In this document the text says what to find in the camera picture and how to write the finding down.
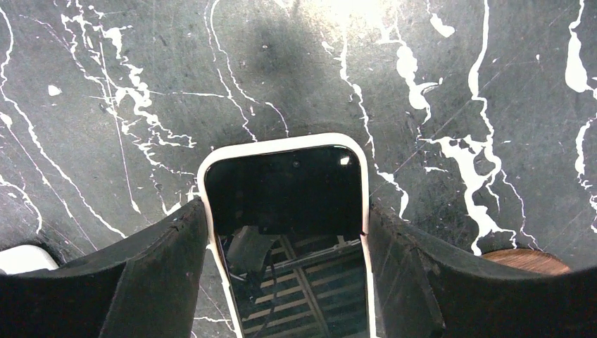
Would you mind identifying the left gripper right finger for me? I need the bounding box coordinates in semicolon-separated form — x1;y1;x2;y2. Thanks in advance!
367;206;596;337

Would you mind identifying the white case phone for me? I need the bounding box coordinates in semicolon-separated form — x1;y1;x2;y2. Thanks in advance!
197;132;377;337

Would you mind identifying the white phone stand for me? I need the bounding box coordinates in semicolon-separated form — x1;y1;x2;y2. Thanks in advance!
1;244;58;275

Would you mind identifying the round base black phone stand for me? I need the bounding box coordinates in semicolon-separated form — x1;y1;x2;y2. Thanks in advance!
482;249;572;275

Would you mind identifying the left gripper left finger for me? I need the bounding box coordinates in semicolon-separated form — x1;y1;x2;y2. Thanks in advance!
1;199;208;337

